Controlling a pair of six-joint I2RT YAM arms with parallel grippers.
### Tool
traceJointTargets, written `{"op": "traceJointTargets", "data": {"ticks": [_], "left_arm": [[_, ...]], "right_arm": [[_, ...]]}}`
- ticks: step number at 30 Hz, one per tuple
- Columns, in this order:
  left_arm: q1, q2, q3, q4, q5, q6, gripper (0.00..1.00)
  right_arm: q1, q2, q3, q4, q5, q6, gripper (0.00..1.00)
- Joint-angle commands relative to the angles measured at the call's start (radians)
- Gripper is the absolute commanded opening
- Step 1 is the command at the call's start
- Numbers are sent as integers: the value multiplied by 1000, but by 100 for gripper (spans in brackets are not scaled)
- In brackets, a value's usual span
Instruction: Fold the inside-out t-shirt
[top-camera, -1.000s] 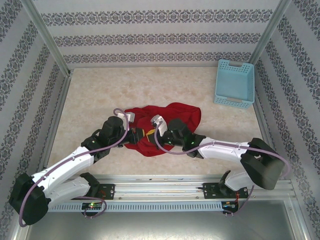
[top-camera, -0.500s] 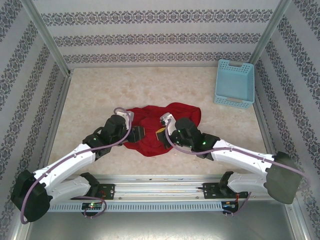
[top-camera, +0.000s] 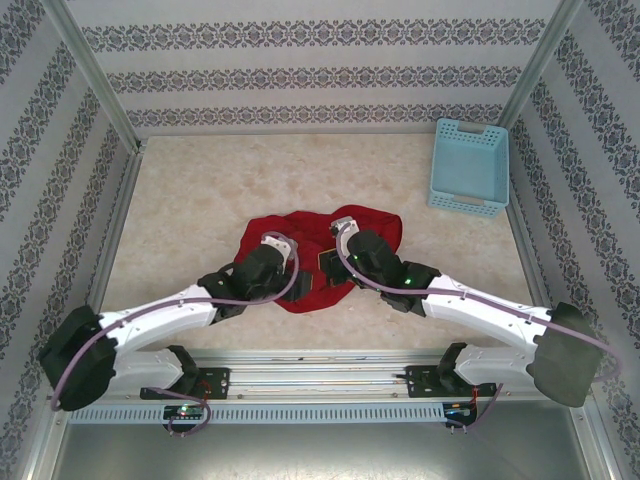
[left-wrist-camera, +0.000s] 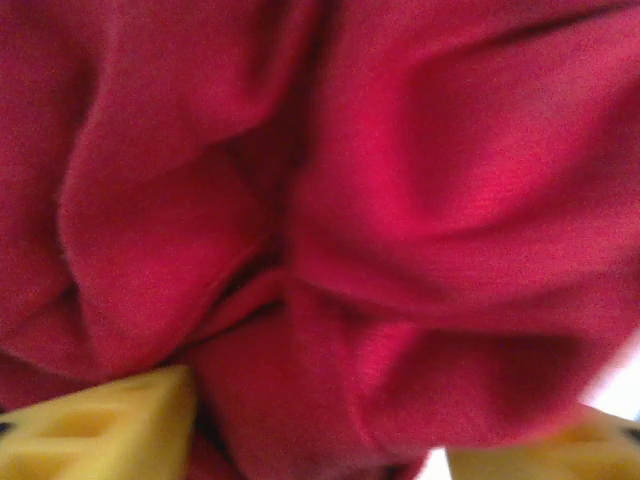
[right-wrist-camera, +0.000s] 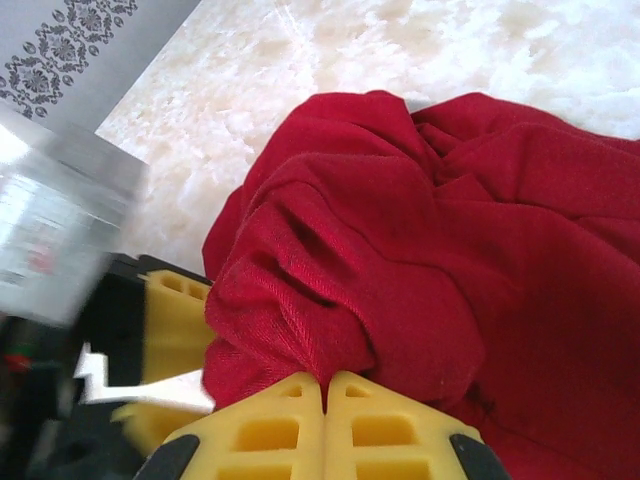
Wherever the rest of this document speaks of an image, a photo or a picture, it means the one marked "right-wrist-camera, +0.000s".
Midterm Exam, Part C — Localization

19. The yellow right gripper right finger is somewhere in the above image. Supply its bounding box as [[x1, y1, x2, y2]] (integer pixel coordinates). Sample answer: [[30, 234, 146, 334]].
[[324, 372, 511, 480]]

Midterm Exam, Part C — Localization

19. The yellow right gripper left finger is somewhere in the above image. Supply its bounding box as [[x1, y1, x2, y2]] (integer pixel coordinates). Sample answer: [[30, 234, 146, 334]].
[[134, 372, 326, 480]]

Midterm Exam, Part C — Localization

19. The red t-shirt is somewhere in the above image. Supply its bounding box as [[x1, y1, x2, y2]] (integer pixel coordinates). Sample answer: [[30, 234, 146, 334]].
[[202, 89, 640, 480]]

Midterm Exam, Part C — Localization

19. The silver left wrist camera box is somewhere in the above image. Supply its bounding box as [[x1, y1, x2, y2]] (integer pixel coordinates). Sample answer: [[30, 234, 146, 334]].
[[0, 122, 149, 327]]

